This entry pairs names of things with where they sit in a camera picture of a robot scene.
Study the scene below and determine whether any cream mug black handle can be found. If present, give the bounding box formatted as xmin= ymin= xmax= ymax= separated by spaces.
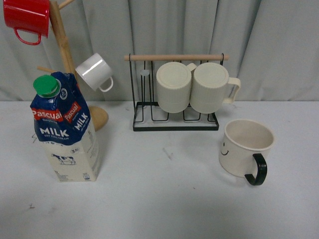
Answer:
xmin=219 ymin=119 xmax=275 ymax=186

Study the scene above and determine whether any blue white milk carton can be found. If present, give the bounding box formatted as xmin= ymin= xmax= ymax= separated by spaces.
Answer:
xmin=30 ymin=72 xmax=101 ymax=182

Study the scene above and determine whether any left cream ribbed mug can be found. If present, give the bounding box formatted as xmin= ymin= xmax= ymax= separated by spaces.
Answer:
xmin=156 ymin=62 xmax=197 ymax=113

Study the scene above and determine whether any cream ribbed mug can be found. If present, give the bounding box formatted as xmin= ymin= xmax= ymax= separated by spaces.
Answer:
xmin=189 ymin=62 xmax=241 ymax=114
xmin=156 ymin=62 xmax=197 ymax=113

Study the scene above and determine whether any wooden mug tree stand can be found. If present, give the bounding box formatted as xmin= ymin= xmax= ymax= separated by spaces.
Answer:
xmin=49 ymin=0 xmax=109 ymax=131

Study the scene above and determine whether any right cream ribbed mug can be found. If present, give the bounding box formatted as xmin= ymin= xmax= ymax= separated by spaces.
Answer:
xmin=189 ymin=62 xmax=241 ymax=114

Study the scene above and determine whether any white hanging mug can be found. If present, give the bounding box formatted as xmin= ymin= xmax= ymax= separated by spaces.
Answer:
xmin=75 ymin=53 xmax=114 ymax=92

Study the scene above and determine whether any red hanging mug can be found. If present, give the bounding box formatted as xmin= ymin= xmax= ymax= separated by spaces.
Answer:
xmin=3 ymin=0 xmax=50 ymax=45

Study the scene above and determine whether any black wire cup rack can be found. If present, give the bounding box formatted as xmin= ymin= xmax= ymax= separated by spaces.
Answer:
xmin=124 ymin=53 xmax=229 ymax=131

